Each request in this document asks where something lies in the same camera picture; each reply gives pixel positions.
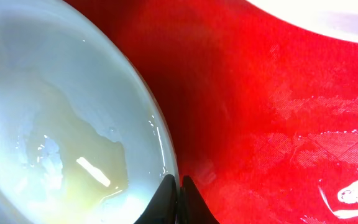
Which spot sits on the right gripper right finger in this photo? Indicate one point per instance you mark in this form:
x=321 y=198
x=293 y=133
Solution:
x=192 y=209

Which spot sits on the white plate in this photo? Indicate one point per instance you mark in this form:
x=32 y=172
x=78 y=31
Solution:
x=333 y=18

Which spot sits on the red plastic tray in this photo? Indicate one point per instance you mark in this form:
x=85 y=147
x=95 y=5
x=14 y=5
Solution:
x=263 y=115

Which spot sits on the light green plate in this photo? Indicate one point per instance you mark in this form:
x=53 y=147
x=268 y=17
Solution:
x=82 y=139

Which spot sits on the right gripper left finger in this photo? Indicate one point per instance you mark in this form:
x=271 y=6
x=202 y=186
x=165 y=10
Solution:
x=162 y=207

